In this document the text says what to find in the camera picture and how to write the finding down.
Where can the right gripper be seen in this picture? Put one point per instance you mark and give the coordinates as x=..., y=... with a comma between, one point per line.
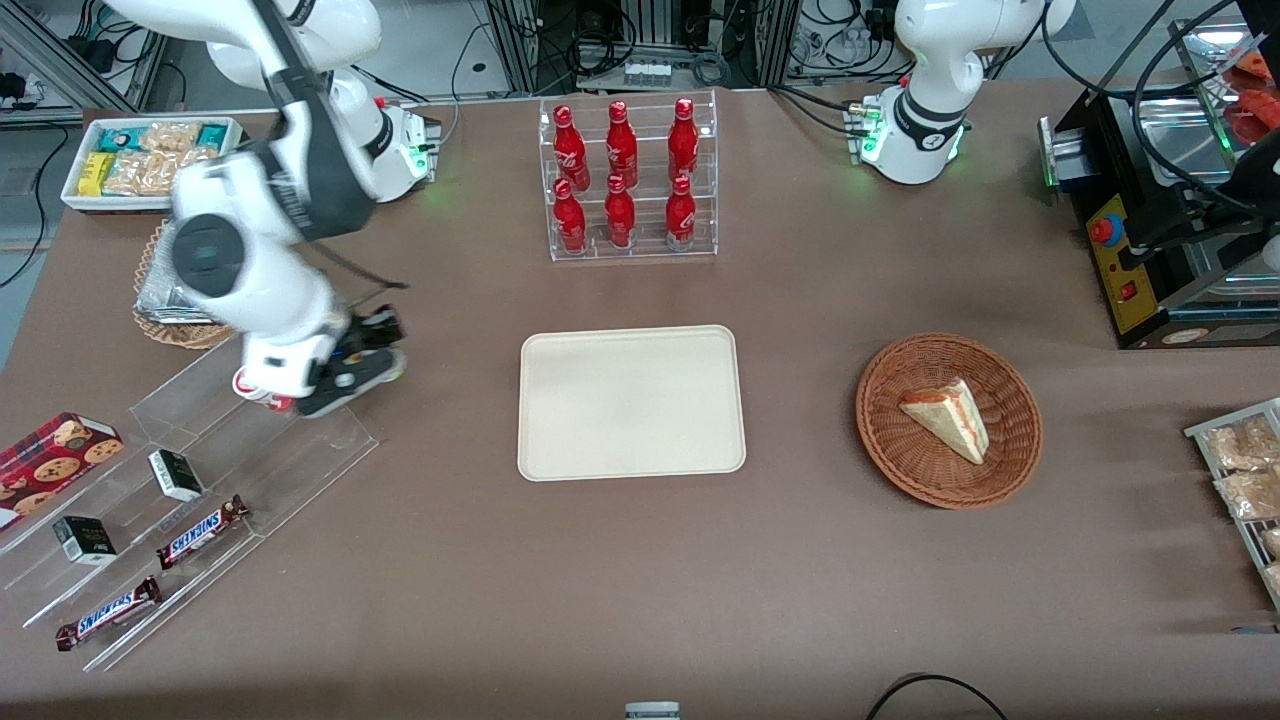
x=373, y=331

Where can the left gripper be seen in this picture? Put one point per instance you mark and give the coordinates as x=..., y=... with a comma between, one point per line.
x=1168, y=226

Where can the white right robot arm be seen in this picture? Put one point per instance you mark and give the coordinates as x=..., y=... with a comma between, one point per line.
x=260, y=270

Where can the red lid gum bottle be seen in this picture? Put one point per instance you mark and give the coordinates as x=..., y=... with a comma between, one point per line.
x=268, y=402

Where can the tray of packaged crackers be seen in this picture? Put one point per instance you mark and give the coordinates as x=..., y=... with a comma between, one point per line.
x=1200, y=432

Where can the beige rectangular tray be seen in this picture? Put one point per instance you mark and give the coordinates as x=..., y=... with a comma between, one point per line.
x=630, y=402

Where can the red emergency button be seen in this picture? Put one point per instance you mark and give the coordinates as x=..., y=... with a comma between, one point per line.
x=1105, y=230

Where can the black sealing machine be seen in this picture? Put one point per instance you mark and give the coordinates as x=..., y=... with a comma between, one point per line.
x=1090, y=180

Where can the clear acrylic stepped display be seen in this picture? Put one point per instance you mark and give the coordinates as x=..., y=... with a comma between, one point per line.
x=290, y=470

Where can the red snack packet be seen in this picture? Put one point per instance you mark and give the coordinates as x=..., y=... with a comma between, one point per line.
x=1260, y=100

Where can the silver foil packets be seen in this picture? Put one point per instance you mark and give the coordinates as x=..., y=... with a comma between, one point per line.
x=165, y=300

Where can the light wicker basket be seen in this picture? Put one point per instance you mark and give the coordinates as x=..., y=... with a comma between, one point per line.
x=160, y=333

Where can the clear snack bag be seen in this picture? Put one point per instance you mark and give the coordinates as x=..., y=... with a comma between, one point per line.
x=1250, y=495
x=1240, y=445

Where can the small black box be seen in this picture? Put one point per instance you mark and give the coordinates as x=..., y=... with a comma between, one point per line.
x=176, y=476
x=84, y=541

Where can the red cola bottle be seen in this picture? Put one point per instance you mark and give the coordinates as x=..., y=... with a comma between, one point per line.
x=683, y=140
x=621, y=145
x=620, y=215
x=570, y=220
x=570, y=150
x=680, y=215

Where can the teal snack packet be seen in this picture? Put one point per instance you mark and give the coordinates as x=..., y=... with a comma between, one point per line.
x=213, y=136
x=120, y=140

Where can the snickers bar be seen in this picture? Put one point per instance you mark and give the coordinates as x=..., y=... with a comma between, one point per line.
x=108, y=613
x=200, y=533

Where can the large clear cracker bag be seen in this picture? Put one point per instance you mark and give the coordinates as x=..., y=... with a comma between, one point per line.
x=140, y=175

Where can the small clear cracker bag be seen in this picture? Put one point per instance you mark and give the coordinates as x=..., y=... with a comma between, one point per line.
x=170, y=136

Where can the wrapped triangle sandwich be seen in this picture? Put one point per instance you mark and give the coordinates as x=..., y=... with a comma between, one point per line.
x=950, y=420

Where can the clear acrylic bottle rack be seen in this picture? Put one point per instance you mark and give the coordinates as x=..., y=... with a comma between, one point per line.
x=645, y=215

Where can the yellow snack packet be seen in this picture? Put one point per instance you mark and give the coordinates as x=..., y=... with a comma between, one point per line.
x=96, y=175

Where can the white snack bin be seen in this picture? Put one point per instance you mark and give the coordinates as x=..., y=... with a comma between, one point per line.
x=75, y=195

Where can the red cookie box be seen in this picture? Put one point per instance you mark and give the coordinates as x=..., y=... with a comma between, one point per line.
x=50, y=460

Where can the round brown wicker basket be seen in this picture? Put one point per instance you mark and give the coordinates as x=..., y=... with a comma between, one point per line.
x=900, y=450

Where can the white power strip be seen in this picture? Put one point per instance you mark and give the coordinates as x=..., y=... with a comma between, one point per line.
x=647, y=72

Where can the small grey device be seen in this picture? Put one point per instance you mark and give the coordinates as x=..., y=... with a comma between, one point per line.
x=652, y=711

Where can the aluminium frame rack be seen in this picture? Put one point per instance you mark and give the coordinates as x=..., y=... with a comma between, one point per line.
x=520, y=45

